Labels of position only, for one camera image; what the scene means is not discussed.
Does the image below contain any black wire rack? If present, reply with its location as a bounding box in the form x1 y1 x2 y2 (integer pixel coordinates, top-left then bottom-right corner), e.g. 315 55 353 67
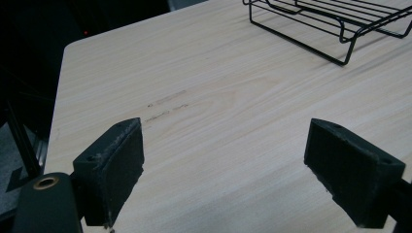
242 0 412 67

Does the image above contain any black metal stand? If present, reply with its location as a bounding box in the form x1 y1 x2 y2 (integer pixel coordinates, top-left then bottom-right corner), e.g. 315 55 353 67
4 101 43 179

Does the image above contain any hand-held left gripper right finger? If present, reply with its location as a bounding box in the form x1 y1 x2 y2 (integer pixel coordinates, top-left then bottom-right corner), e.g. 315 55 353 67
303 117 406 229

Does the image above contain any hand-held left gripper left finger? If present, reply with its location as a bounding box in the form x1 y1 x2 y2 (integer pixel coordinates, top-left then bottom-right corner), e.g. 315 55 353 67
72 116 146 228

